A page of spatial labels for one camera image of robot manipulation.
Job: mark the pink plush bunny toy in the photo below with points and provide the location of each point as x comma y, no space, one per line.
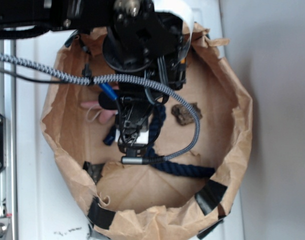
102,115

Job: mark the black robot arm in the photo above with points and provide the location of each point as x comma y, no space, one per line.
145,46

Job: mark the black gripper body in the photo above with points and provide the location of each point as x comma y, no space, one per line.
141,113

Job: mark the white plastic bin lid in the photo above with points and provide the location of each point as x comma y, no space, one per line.
46,209

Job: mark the black tape front left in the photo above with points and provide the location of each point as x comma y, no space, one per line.
100,216

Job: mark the black tape top left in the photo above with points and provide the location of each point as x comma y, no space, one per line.
75,40

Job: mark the black tape front right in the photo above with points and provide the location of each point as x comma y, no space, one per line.
210,196

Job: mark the brown rock chunk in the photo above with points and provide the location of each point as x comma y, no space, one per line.
183,116

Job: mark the brown paper bag basket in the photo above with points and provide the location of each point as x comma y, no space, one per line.
151,204

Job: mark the aluminium frame rail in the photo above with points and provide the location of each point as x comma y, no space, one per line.
8,165

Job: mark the black tape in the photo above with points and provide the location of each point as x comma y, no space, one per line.
100,216
210,196
75,40

